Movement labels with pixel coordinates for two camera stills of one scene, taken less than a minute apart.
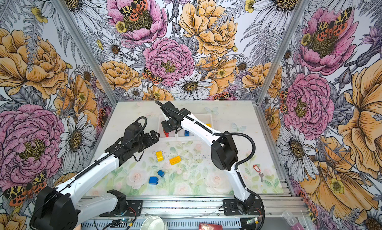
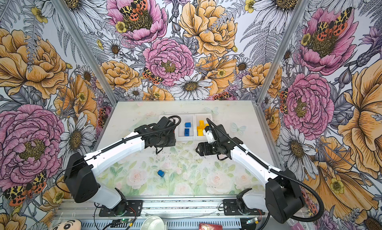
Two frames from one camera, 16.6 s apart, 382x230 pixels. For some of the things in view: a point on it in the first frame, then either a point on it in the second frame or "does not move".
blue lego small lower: x=161 y=173 does not move
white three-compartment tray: x=178 y=136 does not move
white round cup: x=153 y=222 does not move
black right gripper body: x=169 y=125 to x=210 y=149
